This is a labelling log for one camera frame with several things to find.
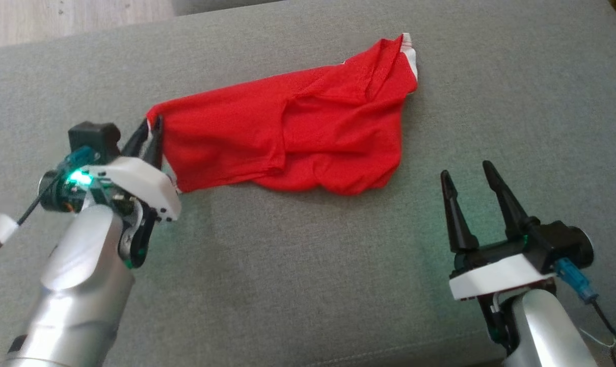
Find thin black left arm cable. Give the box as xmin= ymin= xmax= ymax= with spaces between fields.
xmin=0 ymin=173 xmax=64 ymax=266

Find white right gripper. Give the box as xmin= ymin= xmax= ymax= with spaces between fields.
xmin=440 ymin=161 xmax=557 ymax=300

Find grey yellow sofa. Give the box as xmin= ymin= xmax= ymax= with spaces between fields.
xmin=0 ymin=0 xmax=616 ymax=367

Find red shorts with white trim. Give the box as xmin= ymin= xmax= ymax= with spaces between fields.
xmin=146 ymin=33 xmax=419 ymax=197

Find blue cable connector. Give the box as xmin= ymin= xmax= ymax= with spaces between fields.
xmin=555 ymin=257 xmax=599 ymax=304
xmin=66 ymin=145 xmax=97 ymax=170

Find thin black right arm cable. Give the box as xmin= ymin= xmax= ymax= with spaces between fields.
xmin=591 ymin=300 xmax=616 ymax=367

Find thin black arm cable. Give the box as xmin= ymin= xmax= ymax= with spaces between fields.
xmin=591 ymin=300 xmax=616 ymax=367
xmin=0 ymin=173 xmax=64 ymax=266

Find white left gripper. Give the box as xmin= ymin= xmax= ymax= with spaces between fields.
xmin=39 ymin=116 xmax=182 ymax=223

